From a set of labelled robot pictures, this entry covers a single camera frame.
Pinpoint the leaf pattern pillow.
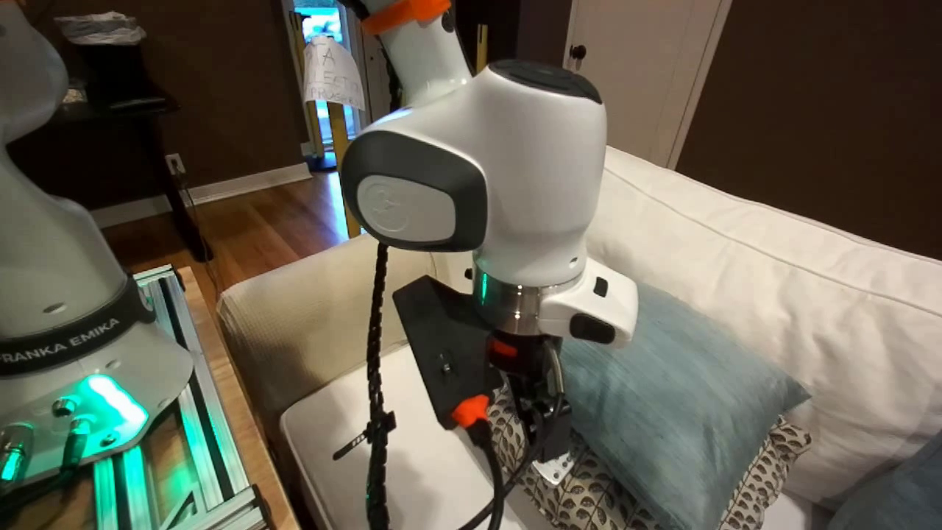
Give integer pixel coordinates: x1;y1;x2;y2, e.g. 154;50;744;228
484;385;819;530

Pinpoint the black braided cable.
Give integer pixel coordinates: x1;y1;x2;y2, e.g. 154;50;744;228
330;240;400;530

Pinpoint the aluminium extrusion robot stand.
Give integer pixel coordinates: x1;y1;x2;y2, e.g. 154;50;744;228
0;262;273;530

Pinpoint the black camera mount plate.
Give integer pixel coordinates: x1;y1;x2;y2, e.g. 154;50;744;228
391;275;516;432

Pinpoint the dark wooden side table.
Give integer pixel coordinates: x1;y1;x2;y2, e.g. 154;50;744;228
5;39;214;266

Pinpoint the white crumpled bag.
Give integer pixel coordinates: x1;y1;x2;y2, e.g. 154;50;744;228
54;10;149;50

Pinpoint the white couch seat cushion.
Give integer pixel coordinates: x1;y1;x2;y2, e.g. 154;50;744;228
276;341;553;530

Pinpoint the white door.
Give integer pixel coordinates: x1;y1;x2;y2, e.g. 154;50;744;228
560;0;735;170

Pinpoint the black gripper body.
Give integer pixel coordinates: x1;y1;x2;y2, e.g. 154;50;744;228
506;338;579;465

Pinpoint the cream couch frame with armrest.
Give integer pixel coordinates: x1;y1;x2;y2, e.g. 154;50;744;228
214;234;485;530

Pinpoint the black cable with orange plug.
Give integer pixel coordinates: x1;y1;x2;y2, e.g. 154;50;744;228
447;393;545;530

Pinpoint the teal pillow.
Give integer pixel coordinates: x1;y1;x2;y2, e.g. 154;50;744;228
824;427;942;530
560;281;815;530

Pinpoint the white couch back cushion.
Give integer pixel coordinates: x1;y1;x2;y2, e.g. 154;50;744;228
587;145;942;512

